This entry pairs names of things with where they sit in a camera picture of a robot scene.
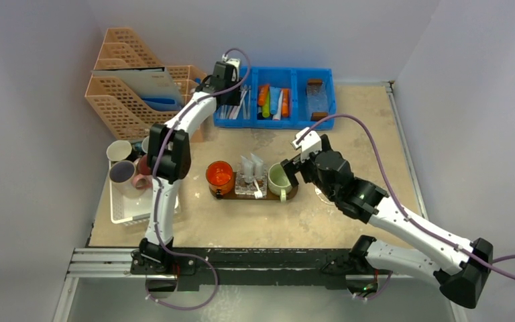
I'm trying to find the white paper folder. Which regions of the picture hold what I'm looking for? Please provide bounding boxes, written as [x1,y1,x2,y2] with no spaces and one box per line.
[92,67,184,111]

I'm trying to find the cream ceramic mug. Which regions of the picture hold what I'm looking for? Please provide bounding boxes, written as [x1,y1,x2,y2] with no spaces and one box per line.
[105,140,133,162]

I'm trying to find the light green ceramic mug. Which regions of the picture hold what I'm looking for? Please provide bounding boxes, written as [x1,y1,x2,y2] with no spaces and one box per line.
[268,163,293,203]

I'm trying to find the orange small tube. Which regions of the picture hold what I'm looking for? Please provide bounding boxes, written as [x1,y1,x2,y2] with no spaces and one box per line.
[257,84,270,106]

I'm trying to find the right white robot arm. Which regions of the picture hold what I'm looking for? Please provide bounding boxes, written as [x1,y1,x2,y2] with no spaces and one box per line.
[281,151,494,309]

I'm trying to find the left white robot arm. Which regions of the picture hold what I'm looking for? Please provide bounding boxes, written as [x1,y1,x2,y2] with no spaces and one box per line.
[131,58,245,274]

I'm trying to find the white toothbrush with cap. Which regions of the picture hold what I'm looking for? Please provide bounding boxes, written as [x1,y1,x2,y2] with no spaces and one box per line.
[253,179,264,199]

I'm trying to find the maroon ceramic mug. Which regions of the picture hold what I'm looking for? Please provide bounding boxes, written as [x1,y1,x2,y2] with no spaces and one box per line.
[135,155,152,177]

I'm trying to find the blue plastic compartment bin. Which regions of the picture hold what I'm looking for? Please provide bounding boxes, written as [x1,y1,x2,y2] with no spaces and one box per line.
[213,66,337,130]

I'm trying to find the blue small tube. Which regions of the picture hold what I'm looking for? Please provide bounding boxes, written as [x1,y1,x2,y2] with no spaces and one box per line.
[270,87,282,115]

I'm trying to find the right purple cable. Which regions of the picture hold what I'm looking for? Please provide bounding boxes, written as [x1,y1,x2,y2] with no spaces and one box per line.
[299,114,515,303]

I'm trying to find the yellow green small tube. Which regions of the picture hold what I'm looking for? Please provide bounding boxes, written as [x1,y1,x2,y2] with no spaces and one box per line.
[262,99,271,119]

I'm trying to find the black aluminium base frame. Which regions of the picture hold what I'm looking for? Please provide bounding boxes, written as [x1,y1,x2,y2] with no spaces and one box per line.
[66,246,418,294]

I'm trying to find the purple ceramic mug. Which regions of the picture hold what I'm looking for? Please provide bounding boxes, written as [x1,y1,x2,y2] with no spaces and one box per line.
[109,160,141,198]

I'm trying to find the white red capped tube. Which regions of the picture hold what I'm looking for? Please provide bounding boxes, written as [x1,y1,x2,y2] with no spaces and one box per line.
[272,104,282,121]

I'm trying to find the peach plastic desk organizer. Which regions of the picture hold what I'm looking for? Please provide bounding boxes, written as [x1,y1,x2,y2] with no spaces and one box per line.
[85,28,206,141]

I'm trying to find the orange translucent cup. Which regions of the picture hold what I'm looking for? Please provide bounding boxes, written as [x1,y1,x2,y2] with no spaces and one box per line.
[205,160,235,194]

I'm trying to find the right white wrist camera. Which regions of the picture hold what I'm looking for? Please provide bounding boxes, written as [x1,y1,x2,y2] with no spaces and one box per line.
[291,127,322,162]

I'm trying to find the brown wooden oval tray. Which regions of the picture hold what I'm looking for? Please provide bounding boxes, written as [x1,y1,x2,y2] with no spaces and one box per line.
[209,172,298,201]

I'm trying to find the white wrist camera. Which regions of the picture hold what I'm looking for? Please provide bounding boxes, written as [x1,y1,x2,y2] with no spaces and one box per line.
[221,54,241,81]
[291,127,322,162]

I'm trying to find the white plastic cup bin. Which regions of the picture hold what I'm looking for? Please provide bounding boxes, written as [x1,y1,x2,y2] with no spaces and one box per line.
[107,151,182,225]

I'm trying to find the brown wooden block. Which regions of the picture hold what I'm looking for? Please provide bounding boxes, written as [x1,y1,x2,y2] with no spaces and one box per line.
[310,112,329,122]

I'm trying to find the clear glass toothbrush holder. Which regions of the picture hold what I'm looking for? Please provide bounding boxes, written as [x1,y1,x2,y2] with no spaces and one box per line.
[234,172,268,195]

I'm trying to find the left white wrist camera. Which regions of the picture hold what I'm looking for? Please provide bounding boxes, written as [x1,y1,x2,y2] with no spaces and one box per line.
[221,54,241,81]

